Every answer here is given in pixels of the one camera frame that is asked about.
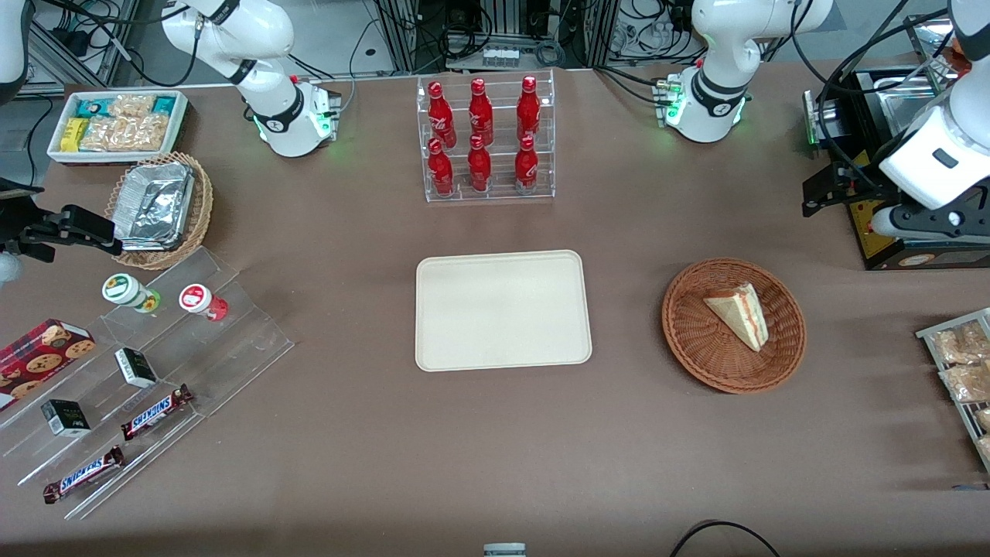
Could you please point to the beige plastic tray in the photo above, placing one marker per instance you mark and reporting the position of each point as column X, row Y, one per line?
column 503, row 309

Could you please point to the white plastic snack bin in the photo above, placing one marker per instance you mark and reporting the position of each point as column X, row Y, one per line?
column 58, row 155

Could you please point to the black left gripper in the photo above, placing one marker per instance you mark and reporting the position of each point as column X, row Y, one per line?
column 868, row 179

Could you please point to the black food warmer appliance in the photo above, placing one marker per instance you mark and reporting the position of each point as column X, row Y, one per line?
column 878, row 247

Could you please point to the green lid yogurt cup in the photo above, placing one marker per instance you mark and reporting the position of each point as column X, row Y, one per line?
column 124, row 289

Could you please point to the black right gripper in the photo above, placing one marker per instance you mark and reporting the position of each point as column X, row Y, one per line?
column 17, row 229

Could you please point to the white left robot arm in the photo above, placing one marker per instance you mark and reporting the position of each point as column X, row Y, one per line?
column 723, row 46

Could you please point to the light wicker basket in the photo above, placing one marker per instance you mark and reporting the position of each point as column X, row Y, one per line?
column 203, row 209

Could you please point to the small black carton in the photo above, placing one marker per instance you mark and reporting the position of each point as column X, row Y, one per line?
column 136, row 368
column 66, row 418

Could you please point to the Snickers chocolate bar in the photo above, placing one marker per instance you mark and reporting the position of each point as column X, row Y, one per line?
column 83, row 474
column 155, row 412

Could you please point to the aluminium foil tray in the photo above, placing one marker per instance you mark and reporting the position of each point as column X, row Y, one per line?
column 155, row 205

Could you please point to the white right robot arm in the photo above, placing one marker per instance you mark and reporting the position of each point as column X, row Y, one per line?
column 263, row 39

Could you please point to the red cookie box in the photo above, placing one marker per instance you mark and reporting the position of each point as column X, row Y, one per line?
column 39, row 360

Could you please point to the silver box with green light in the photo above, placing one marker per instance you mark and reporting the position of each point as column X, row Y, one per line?
column 812, row 116

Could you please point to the grey power strip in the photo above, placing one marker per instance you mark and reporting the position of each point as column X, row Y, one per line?
column 500, row 56

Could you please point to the steel warmer pan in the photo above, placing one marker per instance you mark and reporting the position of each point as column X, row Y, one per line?
column 905, row 97

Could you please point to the teal snack packet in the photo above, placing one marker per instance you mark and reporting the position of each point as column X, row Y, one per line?
column 164, row 104
column 93, row 107

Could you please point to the red lid yogurt cup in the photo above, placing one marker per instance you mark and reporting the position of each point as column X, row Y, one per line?
column 197, row 299

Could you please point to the yellow snack packet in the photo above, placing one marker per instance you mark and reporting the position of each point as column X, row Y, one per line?
column 73, row 134

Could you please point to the clear acrylic stepped display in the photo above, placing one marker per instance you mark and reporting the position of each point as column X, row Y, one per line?
column 232, row 348

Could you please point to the clear bag of crackers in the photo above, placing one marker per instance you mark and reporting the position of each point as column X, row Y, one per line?
column 100, row 135
column 133, row 106
column 145, row 133

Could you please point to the clear bag of fried snacks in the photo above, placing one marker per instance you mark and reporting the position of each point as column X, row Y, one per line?
column 967, row 383
column 959, row 344
column 984, row 419
column 984, row 449

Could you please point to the red cola bottle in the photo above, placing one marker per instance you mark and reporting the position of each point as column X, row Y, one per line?
column 479, row 169
column 480, row 114
column 526, row 169
column 440, row 172
column 441, row 116
column 528, row 110

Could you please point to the triangular sandwich wedge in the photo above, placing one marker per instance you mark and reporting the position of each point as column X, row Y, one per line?
column 739, row 316

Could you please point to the clear acrylic bottle rack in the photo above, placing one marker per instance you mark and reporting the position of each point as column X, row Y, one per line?
column 499, row 193

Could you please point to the small grey device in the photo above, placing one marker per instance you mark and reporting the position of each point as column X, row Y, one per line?
column 504, row 550

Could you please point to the empty-weave brown wicker basket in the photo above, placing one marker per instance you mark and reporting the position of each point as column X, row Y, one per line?
column 696, row 340

